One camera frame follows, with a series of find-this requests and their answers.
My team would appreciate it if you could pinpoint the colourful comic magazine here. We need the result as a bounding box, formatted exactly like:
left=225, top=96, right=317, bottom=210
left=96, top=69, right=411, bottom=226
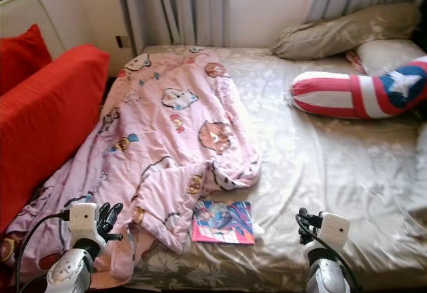
left=191, top=200, right=256, bottom=245

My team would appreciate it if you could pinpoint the olive beige pillow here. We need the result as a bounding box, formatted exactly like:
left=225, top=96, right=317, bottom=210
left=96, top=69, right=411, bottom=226
left=272, top=2, right=421, bottom=61

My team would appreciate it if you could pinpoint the red cushion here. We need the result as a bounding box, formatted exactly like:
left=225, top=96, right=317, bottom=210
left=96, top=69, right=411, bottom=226
left=0, top=24, right=53, bottom=97

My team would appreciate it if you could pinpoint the small pink cloth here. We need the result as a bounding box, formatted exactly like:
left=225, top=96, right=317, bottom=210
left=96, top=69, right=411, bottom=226
left=346, top=49, right=368, bottom=73

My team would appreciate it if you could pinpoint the pink cartoon print blanket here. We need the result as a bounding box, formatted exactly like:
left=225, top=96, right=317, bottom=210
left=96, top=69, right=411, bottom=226
left=3, top=46, right=263, bottom=290

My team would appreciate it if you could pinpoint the white pillow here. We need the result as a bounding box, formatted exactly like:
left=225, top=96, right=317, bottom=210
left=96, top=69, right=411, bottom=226
left=356, top=38, right=427, bottom=77

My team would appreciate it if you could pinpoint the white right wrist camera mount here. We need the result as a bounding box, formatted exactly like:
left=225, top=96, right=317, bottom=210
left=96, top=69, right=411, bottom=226
left=317, top=212, right=352, bottom=248

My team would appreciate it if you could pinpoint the white rounded frame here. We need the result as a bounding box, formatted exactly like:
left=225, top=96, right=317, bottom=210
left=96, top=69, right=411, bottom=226
left=0, top=0, right=66, bottom=59

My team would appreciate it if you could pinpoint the stars and stripes bolster pillow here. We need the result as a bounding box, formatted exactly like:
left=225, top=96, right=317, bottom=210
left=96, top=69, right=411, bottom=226
left=290, top=56, right=427, bottom=119

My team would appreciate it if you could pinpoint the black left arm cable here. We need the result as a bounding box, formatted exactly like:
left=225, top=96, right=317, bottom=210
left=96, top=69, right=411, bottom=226
left=15, top=213, right=71, bottom=293

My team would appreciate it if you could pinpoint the bed with beige floral sheet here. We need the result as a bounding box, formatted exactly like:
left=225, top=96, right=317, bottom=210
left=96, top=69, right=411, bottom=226
left=107, top=45, right=427, bottom=292

